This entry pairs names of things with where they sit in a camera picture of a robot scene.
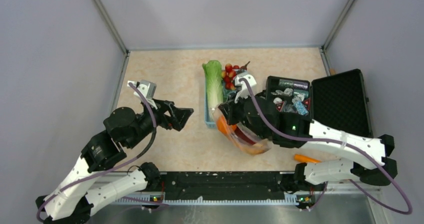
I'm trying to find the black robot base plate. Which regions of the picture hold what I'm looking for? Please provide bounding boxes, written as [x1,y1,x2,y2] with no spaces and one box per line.
[129,171,327,202]

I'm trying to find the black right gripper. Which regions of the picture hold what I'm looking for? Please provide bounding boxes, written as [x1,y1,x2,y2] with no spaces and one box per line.
[218,89,269,139]

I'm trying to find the orange handled tool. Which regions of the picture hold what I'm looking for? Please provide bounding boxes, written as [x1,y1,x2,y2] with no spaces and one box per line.
[293,154,321,164]

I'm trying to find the blue green chip row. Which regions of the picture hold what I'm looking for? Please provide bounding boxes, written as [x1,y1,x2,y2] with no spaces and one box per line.
[278,79,294,88]

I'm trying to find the clear zip bag pink dots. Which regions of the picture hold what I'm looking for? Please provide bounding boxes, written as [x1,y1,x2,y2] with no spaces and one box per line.
[211,105,273,156]

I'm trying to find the clear round dealer button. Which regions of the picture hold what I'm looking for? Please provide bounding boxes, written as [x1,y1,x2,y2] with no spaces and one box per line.
[282,104,297,113]

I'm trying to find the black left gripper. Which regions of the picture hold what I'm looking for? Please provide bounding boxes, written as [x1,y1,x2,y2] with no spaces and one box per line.
[127,96,195,148]

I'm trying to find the black poker chip case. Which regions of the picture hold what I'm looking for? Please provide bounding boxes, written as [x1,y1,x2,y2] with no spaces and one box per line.
[265,69,373,137]

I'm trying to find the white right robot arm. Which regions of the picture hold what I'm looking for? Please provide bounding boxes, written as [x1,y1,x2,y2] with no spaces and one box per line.
[212,98,398,190]

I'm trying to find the light blue chip stack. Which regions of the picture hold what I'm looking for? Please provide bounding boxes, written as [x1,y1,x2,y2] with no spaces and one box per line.
[293,101,309,116]

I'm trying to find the green white toy cabbage stalk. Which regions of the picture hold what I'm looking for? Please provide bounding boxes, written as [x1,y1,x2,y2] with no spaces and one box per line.
[202,60,224,113]

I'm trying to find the light blue plastic basket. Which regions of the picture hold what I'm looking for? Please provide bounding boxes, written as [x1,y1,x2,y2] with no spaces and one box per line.
[204,67,250,128]

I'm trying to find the purple chip row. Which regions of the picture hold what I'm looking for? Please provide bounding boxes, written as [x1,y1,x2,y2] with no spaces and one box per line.
[293,81,309,90]

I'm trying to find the dark red toy eggplant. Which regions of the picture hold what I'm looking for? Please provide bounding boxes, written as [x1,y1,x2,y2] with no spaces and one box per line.
[234,129,257,146]

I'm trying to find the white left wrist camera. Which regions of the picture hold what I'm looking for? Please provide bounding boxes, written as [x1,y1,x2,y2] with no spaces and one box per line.
[127,80,158,109]

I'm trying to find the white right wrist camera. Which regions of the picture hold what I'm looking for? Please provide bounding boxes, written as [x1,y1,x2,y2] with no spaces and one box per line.
[234,72,257,103]

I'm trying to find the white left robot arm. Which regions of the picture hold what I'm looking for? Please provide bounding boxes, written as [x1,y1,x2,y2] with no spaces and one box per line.
[36,100,194,224]

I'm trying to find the black red all-in triangle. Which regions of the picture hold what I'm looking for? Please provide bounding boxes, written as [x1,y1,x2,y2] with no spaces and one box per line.
[275,101,286,113]

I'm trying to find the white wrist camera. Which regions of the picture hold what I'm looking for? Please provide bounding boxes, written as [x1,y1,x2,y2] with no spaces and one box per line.
[127,80,158,109]
[234,72,257,103]

